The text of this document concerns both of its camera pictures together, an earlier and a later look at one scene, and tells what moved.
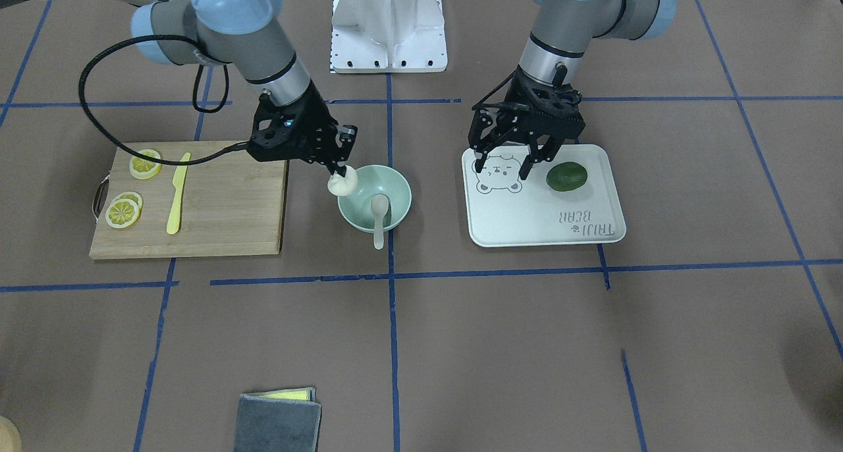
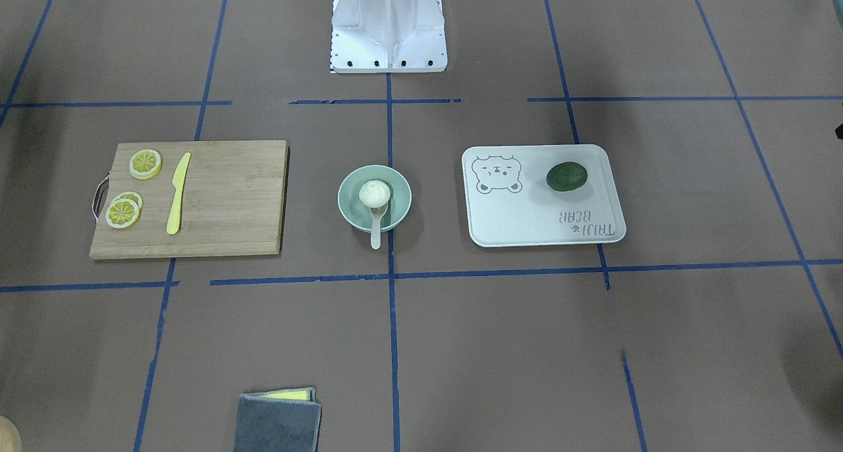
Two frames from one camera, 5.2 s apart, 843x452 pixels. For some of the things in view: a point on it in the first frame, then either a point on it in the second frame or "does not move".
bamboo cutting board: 231,205 does not move
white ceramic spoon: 379,205 does not move
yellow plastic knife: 173,225 does not move
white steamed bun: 342,186 to 375,194
